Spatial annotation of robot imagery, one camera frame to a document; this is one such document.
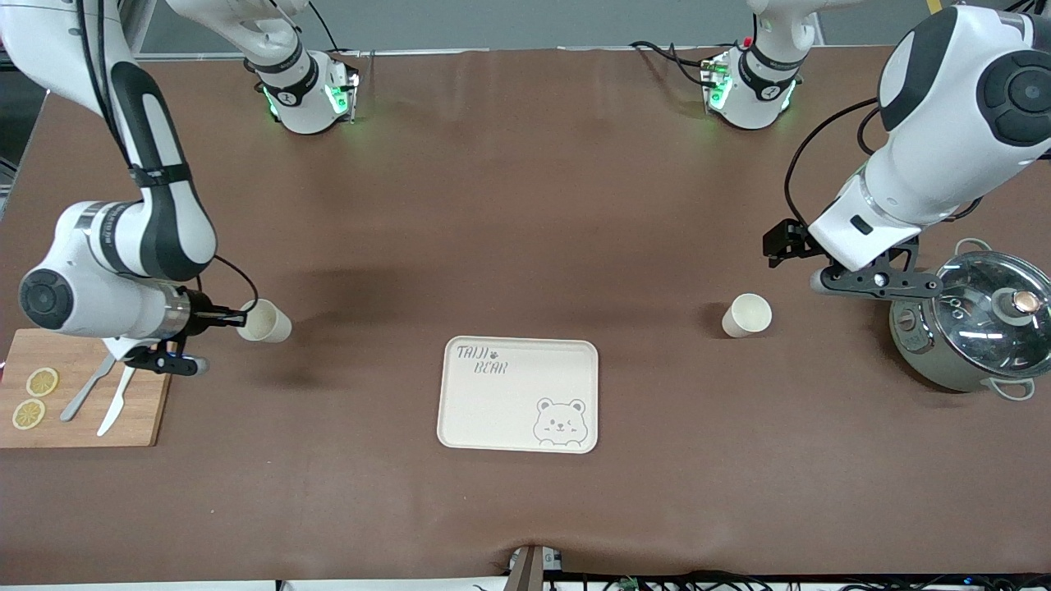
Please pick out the aluminium frame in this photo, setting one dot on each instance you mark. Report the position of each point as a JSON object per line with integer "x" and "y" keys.
{"x": 131, "y": 20}

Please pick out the wooden cutting board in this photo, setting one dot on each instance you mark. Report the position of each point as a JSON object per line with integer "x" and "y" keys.
{"x": 49, "y": 427}

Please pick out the grey plastic knife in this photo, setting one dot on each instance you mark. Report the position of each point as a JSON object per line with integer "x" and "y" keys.
{"x": 82, "y": 394}

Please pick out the white plastic cup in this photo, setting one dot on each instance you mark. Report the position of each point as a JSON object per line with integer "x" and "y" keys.
{"x": 267, "y": 322}
{"x": 749, "y": 316}

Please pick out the black right camera mount bar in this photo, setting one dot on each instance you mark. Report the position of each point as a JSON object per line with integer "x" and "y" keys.
{"x": 164, "y": 363}

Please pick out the white plastic knife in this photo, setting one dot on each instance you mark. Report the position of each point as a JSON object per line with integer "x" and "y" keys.
{"x": 115, "y": 406}

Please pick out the glass pot lid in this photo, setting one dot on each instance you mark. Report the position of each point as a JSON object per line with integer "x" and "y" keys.
{"x": 985, "y": 320}

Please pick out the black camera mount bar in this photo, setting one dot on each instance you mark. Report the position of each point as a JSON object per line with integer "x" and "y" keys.
{"x": 164, "y": 363}
{"x": 903, "y": 285}

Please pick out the cream tray with bear print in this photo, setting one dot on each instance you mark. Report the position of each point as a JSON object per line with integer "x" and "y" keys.
{"x": 493, "y": 419}

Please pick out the yellow lemon slice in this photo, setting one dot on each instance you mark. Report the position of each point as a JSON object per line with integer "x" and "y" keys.
{"x": 29, "y": 414}
{"x": 43, "y": 382}

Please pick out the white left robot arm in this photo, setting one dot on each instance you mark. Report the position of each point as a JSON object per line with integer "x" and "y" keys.
{"x": 944, "y": 148}

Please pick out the grey-green electric pot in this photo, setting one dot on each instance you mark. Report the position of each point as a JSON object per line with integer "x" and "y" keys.
{"x": 915, "y": 345}

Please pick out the black left camera mount bar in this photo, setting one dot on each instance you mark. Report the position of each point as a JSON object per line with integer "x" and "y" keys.
{"x": 903, "y": 285}

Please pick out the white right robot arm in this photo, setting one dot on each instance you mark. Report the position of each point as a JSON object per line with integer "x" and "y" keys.
{"x": 74, "y": 312}

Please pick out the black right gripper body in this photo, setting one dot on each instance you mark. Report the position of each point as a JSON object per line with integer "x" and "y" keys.
{"x": 199, "y": 314}

